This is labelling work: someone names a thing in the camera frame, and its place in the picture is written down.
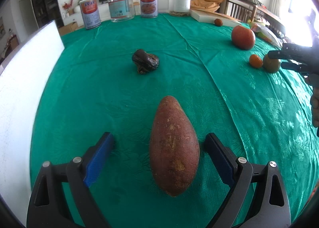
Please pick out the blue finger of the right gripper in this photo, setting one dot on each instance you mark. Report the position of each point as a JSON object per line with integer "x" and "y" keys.
{"x": 275, "y": 55}
{"x": 299, "y": 68}

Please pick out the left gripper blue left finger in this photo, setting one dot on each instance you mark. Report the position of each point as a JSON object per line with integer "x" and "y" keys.
{"x": 92, "y": 162}

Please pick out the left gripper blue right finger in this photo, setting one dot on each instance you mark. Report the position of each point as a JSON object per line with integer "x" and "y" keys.
{"x": 229, "y": 168}

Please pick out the green-brown round fruit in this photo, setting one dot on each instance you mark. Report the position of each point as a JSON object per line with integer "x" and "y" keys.
{"x": 271, "y": 65}

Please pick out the small orange mandarin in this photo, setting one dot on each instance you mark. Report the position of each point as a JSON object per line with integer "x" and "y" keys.
{"x": 255, "y": 61}

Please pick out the large red apple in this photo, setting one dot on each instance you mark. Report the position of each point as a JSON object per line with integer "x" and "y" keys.
{"x": 243, "y": 37}

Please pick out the short sweet potato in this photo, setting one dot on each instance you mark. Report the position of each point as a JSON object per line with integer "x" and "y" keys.
{"x": 174, "y": 148}

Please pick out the small brown round fruit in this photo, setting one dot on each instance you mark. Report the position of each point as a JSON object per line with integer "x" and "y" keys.
{"x": 218, "y": 22}

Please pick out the dark wrinkled fruit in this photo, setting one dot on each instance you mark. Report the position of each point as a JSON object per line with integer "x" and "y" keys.
{"x": 146, "y": 62}

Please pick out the person's right hand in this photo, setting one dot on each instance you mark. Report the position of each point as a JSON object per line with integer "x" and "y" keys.
{"x": 314, "y": 107}

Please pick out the white snack bag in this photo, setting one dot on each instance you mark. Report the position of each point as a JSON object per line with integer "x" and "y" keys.
{"x": 265, "y": 34}

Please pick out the dark wooden chair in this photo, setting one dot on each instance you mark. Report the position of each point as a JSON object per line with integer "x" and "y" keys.
{"x": 245, "y": 10}

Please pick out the green satin tablecloth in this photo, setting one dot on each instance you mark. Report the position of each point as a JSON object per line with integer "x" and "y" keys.
{"x": 159, "y": 86}

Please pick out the orange lounge chair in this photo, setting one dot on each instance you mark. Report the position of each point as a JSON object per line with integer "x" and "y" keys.
{"x": 206, "y": 5}

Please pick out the white cardboard box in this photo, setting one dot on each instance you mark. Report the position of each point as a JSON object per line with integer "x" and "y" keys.
{"x": 24, "y": 75}

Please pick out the white jar black lid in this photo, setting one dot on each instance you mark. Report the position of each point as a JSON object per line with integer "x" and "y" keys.
{"x": 179, "y": 8}

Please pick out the brown cardboard box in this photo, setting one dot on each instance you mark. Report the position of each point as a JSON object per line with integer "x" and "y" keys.
{"x": 71, "y": 27}

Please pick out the red white tin can right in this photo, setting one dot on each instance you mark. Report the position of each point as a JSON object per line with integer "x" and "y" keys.
{"x": 149, "y": 8}

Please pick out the red white tin can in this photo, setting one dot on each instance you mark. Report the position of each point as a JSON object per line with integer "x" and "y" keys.
{"x": 90, "y": 13}
{"x": 149, "y": 8}

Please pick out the red white tin can left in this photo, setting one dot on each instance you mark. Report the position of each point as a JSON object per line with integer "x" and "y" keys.
{"x": 90, "y": 13}

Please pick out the clear glass jar gold lid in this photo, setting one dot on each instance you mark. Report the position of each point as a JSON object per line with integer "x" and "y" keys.
{"x": 121, "y": 10}

